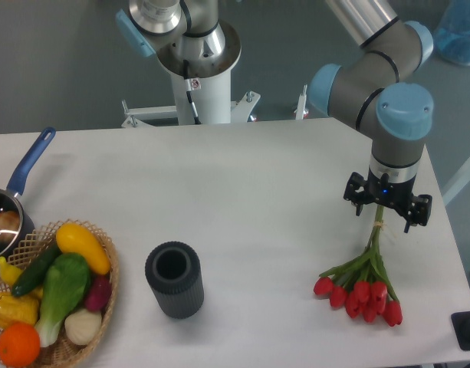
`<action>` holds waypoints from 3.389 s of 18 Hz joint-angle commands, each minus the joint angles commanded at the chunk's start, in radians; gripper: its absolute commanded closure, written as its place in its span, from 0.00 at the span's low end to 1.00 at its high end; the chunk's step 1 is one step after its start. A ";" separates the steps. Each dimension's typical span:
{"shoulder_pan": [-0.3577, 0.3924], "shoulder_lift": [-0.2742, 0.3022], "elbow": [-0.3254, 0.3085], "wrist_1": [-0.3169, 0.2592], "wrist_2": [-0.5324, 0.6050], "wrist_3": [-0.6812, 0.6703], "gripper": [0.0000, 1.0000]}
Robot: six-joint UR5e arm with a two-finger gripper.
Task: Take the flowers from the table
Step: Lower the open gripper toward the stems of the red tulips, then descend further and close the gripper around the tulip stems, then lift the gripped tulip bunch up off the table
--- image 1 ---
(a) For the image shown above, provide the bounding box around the green bok choy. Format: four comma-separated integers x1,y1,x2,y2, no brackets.
35,253,90,348

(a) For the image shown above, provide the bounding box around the blue plastic bag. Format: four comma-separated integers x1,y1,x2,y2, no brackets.
433,0,470,67

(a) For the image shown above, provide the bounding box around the white garlic bulb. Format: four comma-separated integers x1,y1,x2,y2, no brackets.
64,308,102,346

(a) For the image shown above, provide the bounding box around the yellow bell pepper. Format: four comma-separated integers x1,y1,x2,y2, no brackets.
0,291,40,330

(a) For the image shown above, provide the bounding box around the black device at edge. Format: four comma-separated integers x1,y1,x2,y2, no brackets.
451,311,470,351

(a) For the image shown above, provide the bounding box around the orange fruit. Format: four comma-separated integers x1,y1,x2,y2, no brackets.
0,323,41,367

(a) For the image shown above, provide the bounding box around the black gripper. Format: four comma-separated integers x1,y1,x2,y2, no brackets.
343,169,432,233

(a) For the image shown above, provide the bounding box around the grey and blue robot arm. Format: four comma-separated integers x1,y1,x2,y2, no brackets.
116,1,433,227

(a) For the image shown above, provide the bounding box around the dark green cucumber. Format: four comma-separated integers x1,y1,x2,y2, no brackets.
11,245,61,297

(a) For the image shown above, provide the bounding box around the blue handled saucepan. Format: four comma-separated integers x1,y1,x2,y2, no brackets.
0,127,56,257

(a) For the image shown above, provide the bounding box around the yellow squash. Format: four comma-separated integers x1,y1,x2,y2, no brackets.
55,222,111,275

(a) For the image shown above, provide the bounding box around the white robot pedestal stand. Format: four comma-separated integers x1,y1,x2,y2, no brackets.
120,64,309,129

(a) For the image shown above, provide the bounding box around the woven wicker basket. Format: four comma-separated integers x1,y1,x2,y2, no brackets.
0,219,120,367

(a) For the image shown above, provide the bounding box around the white frame bar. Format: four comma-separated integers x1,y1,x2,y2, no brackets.
442,157,470,205

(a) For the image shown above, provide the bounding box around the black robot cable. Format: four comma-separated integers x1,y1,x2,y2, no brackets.
182,59,202,125

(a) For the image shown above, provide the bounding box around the brown bread roll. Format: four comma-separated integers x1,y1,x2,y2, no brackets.
0,211,20,244

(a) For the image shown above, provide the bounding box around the red tulip bouquet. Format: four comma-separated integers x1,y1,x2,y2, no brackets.
313,205,403,327

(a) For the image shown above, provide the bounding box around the small yellow gourd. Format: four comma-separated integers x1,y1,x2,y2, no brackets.
0,257,23,287

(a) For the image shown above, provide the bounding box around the purple red radish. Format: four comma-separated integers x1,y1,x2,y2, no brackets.
84,275,112,312

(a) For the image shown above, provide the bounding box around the dark grey ribbed vase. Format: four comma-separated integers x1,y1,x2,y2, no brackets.
145,241,204,319

